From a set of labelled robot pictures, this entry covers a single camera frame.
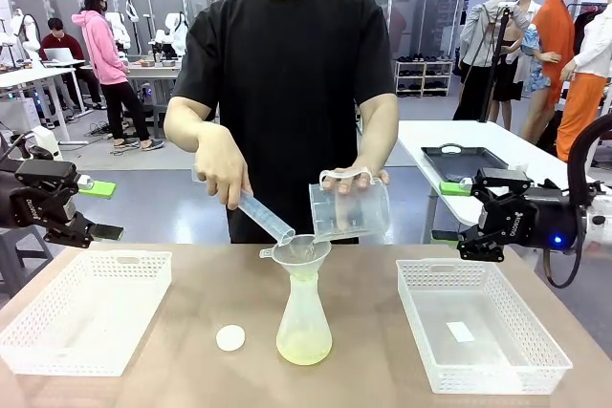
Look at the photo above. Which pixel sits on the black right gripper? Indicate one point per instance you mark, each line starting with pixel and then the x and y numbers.
pixel 540 221

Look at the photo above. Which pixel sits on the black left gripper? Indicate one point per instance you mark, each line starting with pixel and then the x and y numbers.
pixel 28 207

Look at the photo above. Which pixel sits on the white perforated basket with label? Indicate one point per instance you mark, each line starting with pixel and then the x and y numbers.
pixel 421 312

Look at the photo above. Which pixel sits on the clear plastic graduated cylinder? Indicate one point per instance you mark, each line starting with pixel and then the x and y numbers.
pixel 268 217

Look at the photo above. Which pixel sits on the translucent white plastic funnel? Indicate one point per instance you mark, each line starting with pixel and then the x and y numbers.
pixel 299 260

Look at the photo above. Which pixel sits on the white round flask cap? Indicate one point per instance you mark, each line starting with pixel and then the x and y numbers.
pixel 231 337

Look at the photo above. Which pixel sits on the translucent white conical flask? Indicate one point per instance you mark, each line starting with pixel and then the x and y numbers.
pixel 303 331

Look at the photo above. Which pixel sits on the person's left forearm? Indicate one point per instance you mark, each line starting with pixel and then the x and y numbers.
pixel 380 140

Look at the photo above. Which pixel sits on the person's right forearm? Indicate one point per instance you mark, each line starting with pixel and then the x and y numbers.
pixel 186 126

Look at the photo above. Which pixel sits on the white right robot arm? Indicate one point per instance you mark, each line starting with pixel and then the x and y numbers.
pixel 600 221

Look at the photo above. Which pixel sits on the person's left hand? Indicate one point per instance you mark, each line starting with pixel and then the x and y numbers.
pixel 356 178

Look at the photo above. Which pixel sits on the person's right hand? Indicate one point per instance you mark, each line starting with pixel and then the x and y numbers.
pixel 222 164

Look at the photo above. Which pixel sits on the black plastic tray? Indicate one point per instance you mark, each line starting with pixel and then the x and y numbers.
pixel 461 164

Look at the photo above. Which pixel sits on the grey stool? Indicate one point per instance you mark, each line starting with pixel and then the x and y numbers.
pixel 24 255

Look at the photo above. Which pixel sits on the white perforated plastic basket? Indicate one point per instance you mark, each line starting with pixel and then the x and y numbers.
pixel 143 293

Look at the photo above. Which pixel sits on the wooden shoe rack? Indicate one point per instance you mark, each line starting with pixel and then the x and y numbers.
pixel 423 77

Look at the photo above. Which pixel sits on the white office desk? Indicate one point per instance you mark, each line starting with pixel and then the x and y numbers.
pixel 28 76
pixel 153 71

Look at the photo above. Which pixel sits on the black tripod pole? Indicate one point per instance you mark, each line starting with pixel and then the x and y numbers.
pixel 495 64

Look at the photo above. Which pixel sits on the person in pink hoodie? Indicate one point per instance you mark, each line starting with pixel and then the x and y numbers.
pixel 102 54

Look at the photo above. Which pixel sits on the silver laptop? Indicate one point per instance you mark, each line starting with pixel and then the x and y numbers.
pixel 62 55

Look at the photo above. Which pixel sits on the mannequin in blue floral dress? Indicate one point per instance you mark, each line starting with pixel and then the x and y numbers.
pixel 535 64

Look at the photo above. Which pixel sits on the seated person in red sweater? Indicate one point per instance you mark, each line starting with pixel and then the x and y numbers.
pixel 59 42

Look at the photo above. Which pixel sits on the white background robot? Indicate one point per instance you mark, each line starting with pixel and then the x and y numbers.
pixel 174 35
pixel 119 35
pixel 26 35

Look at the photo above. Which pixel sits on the mannequin in orange trousers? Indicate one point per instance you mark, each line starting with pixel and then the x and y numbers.
pixel 590 92

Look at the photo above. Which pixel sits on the mannequin in grey shirt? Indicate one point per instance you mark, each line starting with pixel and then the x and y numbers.
pixel 487 35

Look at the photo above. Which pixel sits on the mannequin in orange coat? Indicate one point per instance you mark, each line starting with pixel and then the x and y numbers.
pixel 554 45

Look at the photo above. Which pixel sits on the person in black T-shirt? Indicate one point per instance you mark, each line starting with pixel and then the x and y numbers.
pixel 287 69

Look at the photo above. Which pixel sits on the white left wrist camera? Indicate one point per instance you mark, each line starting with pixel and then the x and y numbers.
pixel 45 140

